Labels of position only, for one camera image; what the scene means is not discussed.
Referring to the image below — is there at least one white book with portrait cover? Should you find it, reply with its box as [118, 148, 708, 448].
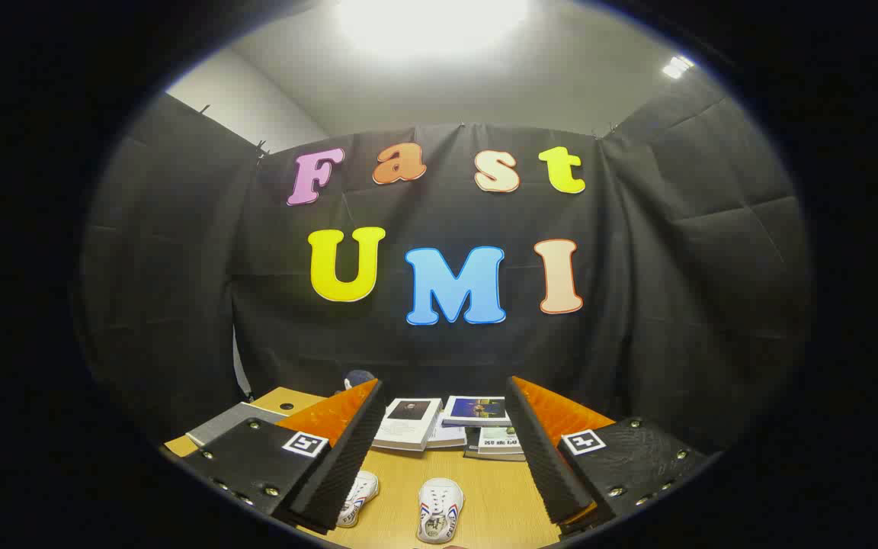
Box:
[370, 396, 444, 452]

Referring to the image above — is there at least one white canvas shoe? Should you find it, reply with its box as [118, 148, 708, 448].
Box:
[416, 478, 466, 544]
[336, 470, 380, 528]

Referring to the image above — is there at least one plain white book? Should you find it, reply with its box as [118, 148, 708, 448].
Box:
[425, 416, 469, 449]

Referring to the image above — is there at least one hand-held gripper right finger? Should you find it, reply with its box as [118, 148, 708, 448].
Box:
[506, 376, 710, 535]

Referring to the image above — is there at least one dark covered book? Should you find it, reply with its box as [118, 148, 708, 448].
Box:
[463, 427, 525, 463]

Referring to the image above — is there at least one large ceiling light panel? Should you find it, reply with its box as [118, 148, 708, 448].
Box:
[336, 0, 531, 58]

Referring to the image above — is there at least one book with blue picture cover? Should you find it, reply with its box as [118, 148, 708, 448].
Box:
[441, 395, 512, 428]

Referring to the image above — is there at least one grey fabric storage box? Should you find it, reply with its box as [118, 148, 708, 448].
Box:
[186, 402, 287, 448]

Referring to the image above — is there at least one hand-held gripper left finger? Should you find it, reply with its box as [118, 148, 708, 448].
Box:
[180, 379, 386, 535]

